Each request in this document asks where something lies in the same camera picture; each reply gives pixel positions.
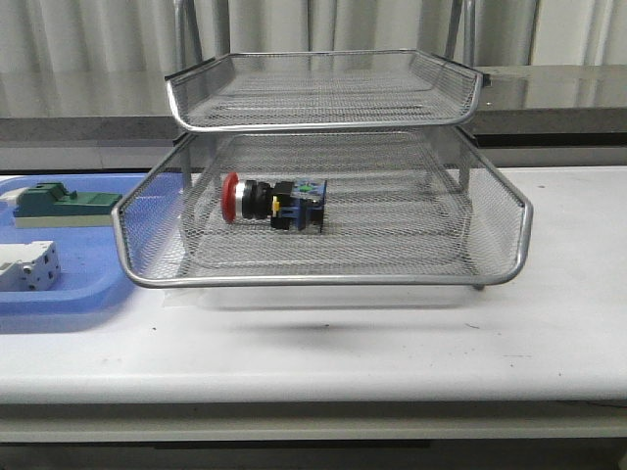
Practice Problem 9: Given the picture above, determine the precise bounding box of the green and beige switch block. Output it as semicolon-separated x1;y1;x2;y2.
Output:
13;182;121;228

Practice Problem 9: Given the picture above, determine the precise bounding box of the white circuit breaker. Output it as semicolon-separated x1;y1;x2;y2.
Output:
1;241;61;292

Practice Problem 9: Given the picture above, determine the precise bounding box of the silver metal rack frame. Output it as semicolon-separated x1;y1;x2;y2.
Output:
172;0;488;293

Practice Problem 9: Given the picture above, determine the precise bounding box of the clear adhesive tape patch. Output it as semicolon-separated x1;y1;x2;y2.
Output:
162;288;212;308

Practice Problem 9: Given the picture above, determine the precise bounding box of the silver mesh tray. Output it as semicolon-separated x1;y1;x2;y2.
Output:
166;49;486;133
113;126;533;288
182;198;471;276

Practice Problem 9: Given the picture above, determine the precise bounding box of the blue plastic tray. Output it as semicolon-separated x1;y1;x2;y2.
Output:
1;173;144;315

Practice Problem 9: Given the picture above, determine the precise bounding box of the red emergency stop push button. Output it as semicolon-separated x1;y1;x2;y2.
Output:
220;172;327;232

